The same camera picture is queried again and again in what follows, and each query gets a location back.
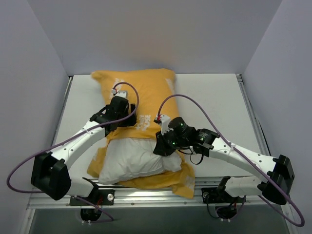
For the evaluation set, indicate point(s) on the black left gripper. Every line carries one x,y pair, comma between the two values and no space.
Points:
129,117

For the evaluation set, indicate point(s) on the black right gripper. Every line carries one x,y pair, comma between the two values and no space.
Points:
161,145

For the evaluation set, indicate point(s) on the yellow and blue Mickey pillowcase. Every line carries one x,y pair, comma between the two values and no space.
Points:
153,91

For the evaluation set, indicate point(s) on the white pillow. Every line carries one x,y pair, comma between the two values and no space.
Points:
130,158

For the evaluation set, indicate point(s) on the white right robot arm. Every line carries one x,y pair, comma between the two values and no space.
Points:
270,177

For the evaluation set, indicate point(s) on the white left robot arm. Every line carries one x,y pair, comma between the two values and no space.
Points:
50,172

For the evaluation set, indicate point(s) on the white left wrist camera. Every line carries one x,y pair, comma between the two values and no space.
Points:
120,93

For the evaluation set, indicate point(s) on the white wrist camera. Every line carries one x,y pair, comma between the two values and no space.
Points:
163,121
120,93

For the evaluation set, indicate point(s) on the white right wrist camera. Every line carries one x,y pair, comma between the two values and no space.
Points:
163,121

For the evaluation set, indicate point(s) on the aluminium table frame rail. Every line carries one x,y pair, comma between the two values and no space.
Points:
224,98

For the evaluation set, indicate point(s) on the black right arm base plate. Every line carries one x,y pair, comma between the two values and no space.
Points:
220,205

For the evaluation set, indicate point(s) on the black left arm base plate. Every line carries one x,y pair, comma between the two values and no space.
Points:
97,199

